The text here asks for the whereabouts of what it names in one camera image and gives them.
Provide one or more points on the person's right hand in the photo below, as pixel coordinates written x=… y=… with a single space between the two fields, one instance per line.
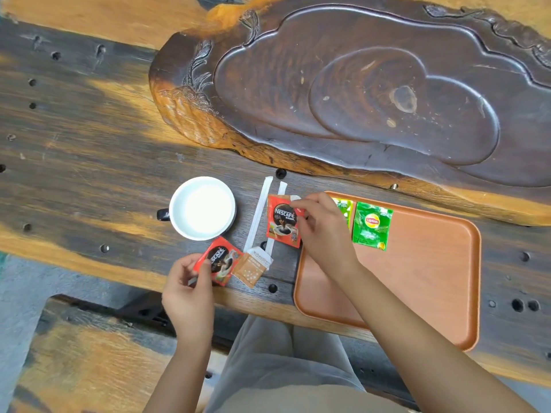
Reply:
x=327 y=236

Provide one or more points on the person's left hand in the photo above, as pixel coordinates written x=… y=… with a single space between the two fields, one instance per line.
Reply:
x=187 y=301

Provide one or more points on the person's left thumb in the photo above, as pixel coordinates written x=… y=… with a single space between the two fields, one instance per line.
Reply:
x=207 y=273

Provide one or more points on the person's right thumb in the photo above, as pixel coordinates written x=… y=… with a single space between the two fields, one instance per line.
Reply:
x=304 y=230

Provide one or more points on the red coffee sachet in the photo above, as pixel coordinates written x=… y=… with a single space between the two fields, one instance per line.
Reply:
x=280 y=223
x=224 y=258

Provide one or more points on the person's right forearm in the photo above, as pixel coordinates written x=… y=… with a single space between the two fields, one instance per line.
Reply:
x=413 y=348

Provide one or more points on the person's left forearm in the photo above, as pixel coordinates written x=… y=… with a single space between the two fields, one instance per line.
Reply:
x=176 y=374

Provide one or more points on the brown sugar packet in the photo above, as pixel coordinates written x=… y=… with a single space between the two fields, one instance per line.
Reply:
x=249 y=270

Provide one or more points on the green tea bag packet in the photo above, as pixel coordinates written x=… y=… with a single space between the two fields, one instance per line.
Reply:
x=372 y=226
x=345 y=210

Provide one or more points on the white paper-wrapped stirrer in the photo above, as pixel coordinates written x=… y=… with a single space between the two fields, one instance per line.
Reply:
x=257 y=215
x=280 y=188

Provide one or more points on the white creamer packet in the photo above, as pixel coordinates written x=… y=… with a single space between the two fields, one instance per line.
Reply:
x=261 y=256

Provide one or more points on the person's beige trousers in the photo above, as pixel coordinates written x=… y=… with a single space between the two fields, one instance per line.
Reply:
x=284 y=369

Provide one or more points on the orange plastic tray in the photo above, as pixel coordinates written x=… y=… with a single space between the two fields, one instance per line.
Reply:
x=422 y=275

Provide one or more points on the carved dark wooden tea tray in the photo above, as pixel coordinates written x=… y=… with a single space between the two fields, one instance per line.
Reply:
x=357 y=94

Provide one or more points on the wooden bench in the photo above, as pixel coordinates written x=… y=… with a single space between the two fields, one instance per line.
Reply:
x=90 y=365

